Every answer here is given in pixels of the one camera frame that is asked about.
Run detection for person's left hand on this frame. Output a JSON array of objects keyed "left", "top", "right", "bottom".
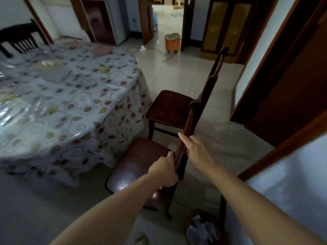
[{"left": 148, "top": 151, "right": 179, "bottom": 188}]

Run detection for person's right hand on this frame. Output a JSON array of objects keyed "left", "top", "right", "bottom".
[{"left": 178, "top": 132, "right": 217, "bottom": 174}]

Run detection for dark wooden chair glossy seat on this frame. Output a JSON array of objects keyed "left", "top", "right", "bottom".
[{"left": 105, "top": 99, "right": 203, "bottom": 221}]

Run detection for person's right forearm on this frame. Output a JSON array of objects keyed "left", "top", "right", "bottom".
[{"left": 203, "top": 164, "right": 325, "bottom": 245}]

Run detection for person's left forearm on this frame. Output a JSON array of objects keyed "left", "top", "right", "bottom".
[{"left": 50, "top": 171, "right": 164, "bottom": 245}]

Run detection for dark wooden chair matte seat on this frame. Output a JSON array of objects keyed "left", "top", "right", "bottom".
[{"left": 146, "top": 46, "right": 229, "bottom": 141}]

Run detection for wicker waste basket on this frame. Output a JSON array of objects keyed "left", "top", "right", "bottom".
[{"left": 185, "top": 209, "right": 226, "bottom": 245}]

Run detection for crumpled white paper waste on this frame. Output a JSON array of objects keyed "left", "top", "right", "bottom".
[{"left": 186, "top": 215, "right": 217, "bottom": 245}]

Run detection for orange mop bucket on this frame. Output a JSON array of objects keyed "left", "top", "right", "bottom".
[{"left": 165, "top": 34, "right": 181, "bottom": 54}]

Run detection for round table floral tablecloth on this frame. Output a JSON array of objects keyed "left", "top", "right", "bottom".
[{"left": 0, "top": 39, "right": 153, "bottom": 189}]

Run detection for wooden cabinet yellow glass doors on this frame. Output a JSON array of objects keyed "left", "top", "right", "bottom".
[{"left": 199, "top": 0, "right": 258, "bottom": 64}]

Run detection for pink cloth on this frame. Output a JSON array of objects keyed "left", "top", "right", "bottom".
[{"left": 92, "top": 45, "right": 114, "bottom": 56}]

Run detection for blue plastic bag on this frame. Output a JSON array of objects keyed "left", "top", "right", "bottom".
[{"left": 152, "top": 11, "right": 159, "bottom": 36}]

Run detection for brown wooden door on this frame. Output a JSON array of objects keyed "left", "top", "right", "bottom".
[{"left": 138, "top": 0, "right": 155, "bottom": 45}]

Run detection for clear plastic table cover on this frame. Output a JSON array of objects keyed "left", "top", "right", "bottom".
[{"left": 0, "top": 40, "right": 143, "bottom": 161}]

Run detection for pale tissue box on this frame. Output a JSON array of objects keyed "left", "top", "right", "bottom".
[{"left": 32, "top": 59, "right": 71, "bottom": 82}]

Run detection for dark wooden display cabinet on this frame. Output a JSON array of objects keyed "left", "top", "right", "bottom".
[{"left": 69, "top": 0, "right": 116, "bottom": 46}]

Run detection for dark wooden chair slatted back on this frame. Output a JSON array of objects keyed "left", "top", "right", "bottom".
[{"left": 0, "top": 19, "right": 50, "bottom": 58}]

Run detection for dark floor cable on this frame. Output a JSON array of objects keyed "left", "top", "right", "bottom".
[{"left": 146, "top": 48, "right": 177, "bottom": 63}]

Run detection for brown wooden door frame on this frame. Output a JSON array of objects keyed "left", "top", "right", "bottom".
[{"left": 229, "top": 0, "right": 327, "bottom": 148}]

